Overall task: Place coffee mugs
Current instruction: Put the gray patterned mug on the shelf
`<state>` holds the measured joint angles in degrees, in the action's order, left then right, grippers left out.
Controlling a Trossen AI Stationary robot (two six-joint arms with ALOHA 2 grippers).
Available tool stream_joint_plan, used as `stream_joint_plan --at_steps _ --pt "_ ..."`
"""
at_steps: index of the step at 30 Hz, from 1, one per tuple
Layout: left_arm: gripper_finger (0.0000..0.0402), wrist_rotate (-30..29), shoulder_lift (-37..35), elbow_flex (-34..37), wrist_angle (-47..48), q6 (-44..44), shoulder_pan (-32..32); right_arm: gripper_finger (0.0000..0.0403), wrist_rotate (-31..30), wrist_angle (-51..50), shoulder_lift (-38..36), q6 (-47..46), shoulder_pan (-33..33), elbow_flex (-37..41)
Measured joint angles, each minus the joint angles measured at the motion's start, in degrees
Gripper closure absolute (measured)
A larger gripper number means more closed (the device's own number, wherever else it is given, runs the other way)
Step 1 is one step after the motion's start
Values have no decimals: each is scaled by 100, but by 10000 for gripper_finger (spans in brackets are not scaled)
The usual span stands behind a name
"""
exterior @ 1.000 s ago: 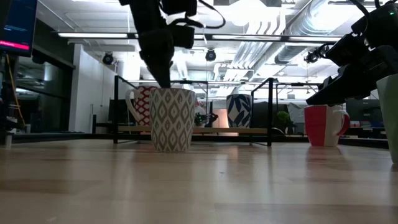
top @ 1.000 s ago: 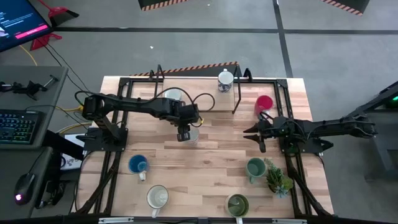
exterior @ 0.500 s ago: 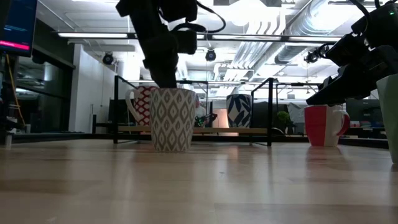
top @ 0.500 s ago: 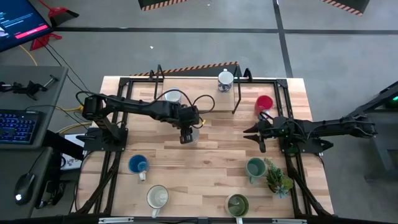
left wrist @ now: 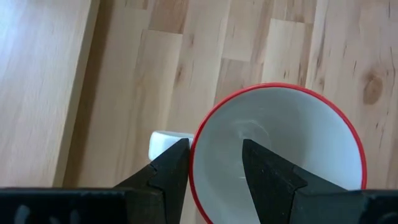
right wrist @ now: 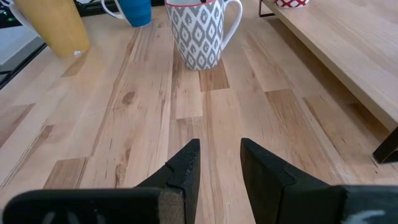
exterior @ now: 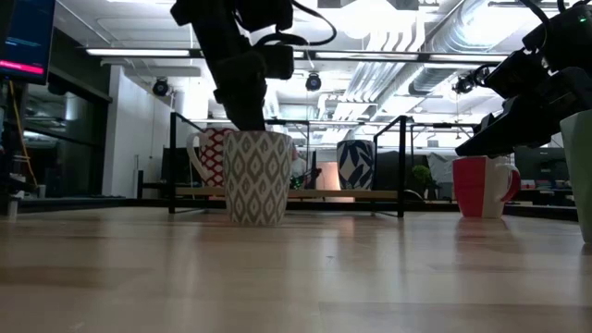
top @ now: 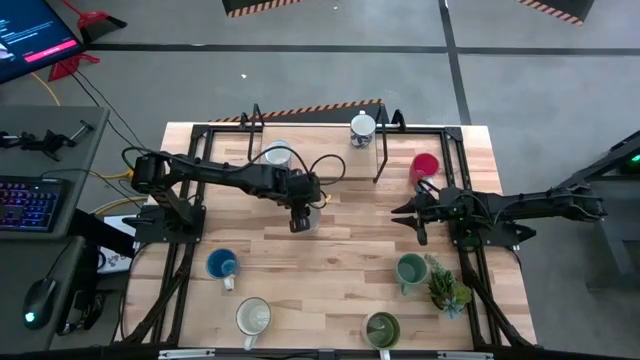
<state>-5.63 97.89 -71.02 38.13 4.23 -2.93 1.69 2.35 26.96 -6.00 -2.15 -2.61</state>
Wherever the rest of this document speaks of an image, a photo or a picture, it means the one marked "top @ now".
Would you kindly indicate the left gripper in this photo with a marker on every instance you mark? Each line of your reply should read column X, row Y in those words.
column 302, row 190

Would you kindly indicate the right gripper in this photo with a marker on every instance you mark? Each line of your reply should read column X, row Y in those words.
column 435, row 207

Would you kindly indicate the red white patterned mug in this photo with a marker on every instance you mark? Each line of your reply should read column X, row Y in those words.
column 277, row 154

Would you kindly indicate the red and white mug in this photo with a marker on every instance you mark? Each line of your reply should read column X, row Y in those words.
column 425, row 165

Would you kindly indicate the sage green mug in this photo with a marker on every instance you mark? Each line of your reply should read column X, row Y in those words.
column 411, row 269

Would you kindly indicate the blue white floral mug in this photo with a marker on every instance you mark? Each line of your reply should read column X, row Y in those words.
column 362, row 127

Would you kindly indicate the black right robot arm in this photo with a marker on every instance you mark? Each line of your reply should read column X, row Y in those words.
column 525, row 205

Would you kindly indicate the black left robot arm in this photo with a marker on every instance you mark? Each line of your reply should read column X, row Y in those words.
column 225, row 175

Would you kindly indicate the yellow gripper tag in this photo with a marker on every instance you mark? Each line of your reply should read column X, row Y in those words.
column 327, row 197

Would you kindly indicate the hazard striped black platform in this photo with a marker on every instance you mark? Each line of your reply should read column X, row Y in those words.
column 300, row 114

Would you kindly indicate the potted succulent plant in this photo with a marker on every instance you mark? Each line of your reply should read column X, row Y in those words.
column 442, row 285

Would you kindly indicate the cream ceramic mug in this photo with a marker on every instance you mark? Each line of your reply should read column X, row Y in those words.
column 253, row 316

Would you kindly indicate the hazard striped black box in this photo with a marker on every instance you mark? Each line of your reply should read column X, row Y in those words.
column 260, row 5
column 560, row 6

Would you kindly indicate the white printed box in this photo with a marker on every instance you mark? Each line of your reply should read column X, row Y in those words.
column 117, row 257

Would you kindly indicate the black equipment cart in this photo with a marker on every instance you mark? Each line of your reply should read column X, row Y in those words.
column 620, row 250

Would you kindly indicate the black clamp tool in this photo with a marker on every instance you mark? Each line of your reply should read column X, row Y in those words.
column 47, row 141

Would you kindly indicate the red plastic base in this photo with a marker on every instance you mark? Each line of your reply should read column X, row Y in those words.
column 70, row 67

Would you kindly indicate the grey side desk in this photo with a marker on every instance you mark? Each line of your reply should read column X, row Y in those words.
column 15, row 260
column 50, row 114

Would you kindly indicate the red dustpan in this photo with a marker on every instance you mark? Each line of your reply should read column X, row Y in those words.
column 95, row 21

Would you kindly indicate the backlit keyboard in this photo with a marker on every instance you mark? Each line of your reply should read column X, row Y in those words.
column 30, row 202

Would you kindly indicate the black computer mouse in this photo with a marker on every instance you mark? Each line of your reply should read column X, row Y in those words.
column 39, row 302

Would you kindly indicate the computer monitor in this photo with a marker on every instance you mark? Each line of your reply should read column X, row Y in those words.
column 30, row 35

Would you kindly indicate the wooden shelf black frame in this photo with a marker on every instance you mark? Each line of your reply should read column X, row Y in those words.
column 320, row 150

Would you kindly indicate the black aluminium table frame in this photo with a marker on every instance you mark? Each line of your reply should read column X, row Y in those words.
column 200, row 131

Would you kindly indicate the silver metal bracket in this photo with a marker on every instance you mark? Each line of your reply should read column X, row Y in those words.
column 465, row 355
column 186, row 354

